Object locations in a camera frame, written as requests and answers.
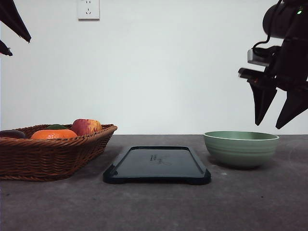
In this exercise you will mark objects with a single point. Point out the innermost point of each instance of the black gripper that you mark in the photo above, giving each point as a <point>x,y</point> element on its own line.
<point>288,71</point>

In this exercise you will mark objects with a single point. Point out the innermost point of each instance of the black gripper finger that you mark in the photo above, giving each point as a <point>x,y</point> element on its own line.
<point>11,17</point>
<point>4,49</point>

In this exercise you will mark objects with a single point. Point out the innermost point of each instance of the light green ceramic bowl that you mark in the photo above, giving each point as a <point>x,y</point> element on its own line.
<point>241,148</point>

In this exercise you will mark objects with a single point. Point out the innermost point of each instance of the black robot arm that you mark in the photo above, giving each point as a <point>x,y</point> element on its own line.
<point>286,19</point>

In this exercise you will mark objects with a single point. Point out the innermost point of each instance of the brown wicker basket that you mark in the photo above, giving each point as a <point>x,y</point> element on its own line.
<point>51,152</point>

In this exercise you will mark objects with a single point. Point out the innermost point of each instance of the dark purple fruit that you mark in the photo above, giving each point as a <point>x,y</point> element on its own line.
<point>13,134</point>

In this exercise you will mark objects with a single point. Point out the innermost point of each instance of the dark green fruit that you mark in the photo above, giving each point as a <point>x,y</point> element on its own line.
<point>55,126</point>

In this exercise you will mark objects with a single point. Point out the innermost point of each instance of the orange fruit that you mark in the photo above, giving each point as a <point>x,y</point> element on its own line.
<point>53,133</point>

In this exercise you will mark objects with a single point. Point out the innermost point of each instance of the red yellow apple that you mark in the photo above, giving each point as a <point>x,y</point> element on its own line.
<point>86,126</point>

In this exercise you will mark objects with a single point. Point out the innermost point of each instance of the dark teal rectangular tray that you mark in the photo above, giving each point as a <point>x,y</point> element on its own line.
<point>157,165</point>

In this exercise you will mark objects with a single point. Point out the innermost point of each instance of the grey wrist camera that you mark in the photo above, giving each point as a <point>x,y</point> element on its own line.
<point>268,56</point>

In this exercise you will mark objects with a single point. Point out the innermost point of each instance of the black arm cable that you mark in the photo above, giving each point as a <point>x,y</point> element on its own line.
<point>262,43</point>

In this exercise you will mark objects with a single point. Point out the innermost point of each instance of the white wall socket left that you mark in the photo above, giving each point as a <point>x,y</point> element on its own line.
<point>88,11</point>

